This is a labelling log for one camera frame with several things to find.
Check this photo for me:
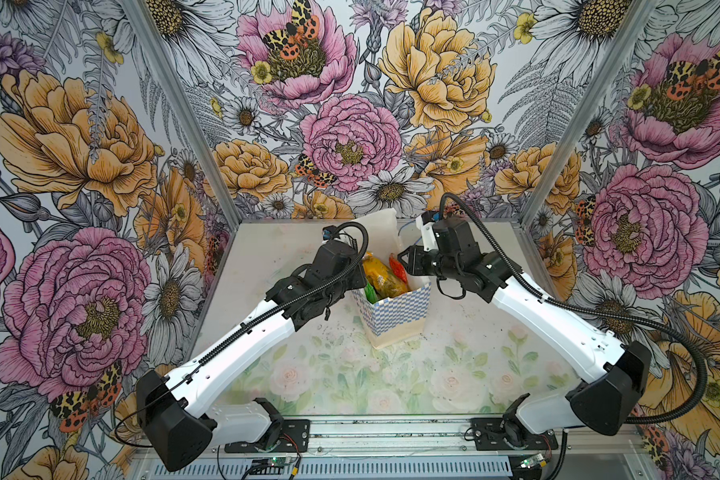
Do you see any aluminium corner post left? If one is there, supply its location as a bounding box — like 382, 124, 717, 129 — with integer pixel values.
123, 1, 241, 233

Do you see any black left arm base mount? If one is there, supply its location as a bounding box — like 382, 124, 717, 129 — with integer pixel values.
223, 418, 311, 454

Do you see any green chips snack bag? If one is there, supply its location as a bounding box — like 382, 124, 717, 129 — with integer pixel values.
364, 282, 380, 304

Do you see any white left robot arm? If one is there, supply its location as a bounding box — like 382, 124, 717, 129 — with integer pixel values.
135, 221, 369, 472

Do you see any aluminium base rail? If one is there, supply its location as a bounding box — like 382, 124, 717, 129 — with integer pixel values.
137, 412, 643, 460

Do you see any white slotted cable duct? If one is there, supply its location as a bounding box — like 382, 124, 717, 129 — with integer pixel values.
141, 456, 513, 479

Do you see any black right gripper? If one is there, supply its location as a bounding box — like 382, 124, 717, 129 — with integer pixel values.
396, 244, 462, 280

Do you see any black corrugated right cable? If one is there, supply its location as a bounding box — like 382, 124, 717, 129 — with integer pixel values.
437, 193, 709, 426

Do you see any black corrugated cable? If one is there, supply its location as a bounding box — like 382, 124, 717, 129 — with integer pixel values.
113, 221, 370, 448
437, 193, 709, 426

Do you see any blue checkered paper bag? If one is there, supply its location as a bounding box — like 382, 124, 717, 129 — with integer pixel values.
351, 209, 431, 350

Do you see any red snack packet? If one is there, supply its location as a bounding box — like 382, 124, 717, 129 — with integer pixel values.
389, 254, 408, 284

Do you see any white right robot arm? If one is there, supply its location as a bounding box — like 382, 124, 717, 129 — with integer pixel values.
398, 212, 652, 439

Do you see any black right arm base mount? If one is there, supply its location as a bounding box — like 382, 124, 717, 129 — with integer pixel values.
463, 393, 558, 451

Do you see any yellow snack bag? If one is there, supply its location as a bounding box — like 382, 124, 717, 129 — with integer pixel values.
362, 253, 410, 299

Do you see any aluminium corner post right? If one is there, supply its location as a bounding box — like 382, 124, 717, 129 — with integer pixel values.
520, 1, 656, 224

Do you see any aluminium corner post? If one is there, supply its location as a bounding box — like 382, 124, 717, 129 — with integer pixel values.
123, 1, 241, 233
520, 1, 656, 224

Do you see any black corrugated left cable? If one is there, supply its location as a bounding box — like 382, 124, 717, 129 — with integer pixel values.
113, 221, 370, 448

